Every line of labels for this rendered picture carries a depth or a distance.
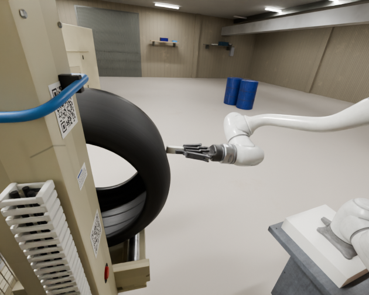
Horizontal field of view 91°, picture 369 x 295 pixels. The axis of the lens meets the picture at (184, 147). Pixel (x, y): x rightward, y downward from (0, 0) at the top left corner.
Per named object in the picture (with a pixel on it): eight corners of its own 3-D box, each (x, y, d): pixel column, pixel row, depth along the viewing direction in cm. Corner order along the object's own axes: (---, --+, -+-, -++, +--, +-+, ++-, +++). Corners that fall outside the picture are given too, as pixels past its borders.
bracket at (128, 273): (150, 281, 66) (149, 266, 62) (22, 307, 58) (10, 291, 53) (150, 271, 69) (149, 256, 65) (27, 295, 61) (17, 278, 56)
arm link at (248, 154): (228, 170, 83) (222, 146, 90) (257, 171, 87) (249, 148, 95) (241, 158, 75) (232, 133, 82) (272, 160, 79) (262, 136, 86)
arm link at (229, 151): (239, 150, 76) (226, 148, 74) (232, 168, 80) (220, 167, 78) (229, 140, 84) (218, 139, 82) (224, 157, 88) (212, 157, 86)
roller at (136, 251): (129, 275, 66) (141, 270, 66) (123, 269, 64) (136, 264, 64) (132, 204, 96) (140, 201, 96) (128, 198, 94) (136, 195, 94)
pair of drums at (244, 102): (238, 110, 594) (243, 81, 553) (220, 101, 690) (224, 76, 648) (256, 109, 618) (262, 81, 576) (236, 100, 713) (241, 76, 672)
